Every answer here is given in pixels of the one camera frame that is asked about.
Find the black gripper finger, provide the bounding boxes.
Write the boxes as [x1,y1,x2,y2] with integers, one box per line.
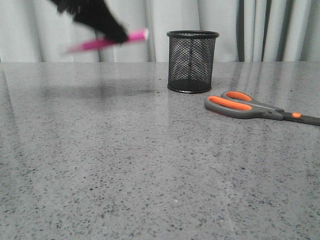
[51,0,129,43]

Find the pink marker pen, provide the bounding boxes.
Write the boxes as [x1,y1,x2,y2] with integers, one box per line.
[63,28,149,54]

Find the grey orange scissors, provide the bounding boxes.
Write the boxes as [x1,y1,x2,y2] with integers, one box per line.
[204,91,320,126]

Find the black mesh pen holder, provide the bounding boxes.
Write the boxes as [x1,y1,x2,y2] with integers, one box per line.
[166,30,220,94]

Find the grey curtain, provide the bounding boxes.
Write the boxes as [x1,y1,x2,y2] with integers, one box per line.
[0,0,320,63]

